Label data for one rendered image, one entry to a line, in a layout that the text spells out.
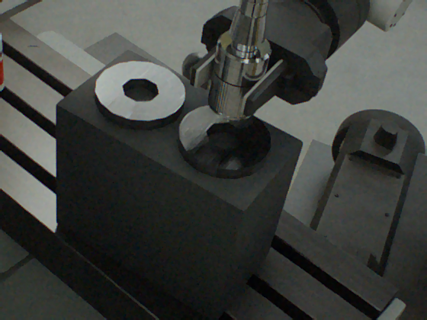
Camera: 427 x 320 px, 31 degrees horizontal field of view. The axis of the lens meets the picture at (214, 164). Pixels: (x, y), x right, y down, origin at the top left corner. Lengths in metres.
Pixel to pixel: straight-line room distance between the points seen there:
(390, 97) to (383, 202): 1.25
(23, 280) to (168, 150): 0.49
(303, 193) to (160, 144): 1.01
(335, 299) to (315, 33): 0.32
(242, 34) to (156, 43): 2.06
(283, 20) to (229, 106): 0.10
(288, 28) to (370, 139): 0.88
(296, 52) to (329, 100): 1.93
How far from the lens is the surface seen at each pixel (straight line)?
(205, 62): 0.69
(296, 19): 0.74
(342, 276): 0.92
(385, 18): 0.84
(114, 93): 0.77
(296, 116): 2.52
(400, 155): 1.58
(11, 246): 1.06
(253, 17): 0.64
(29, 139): 1.01
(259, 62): 0.66
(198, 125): 0.75
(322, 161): 1.81
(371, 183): 1.53
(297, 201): 1.71
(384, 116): 1.67
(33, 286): 1.21
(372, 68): 2.82
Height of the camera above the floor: 1.64
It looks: 45 degrees down
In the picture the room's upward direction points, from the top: 12 degrees clockwise
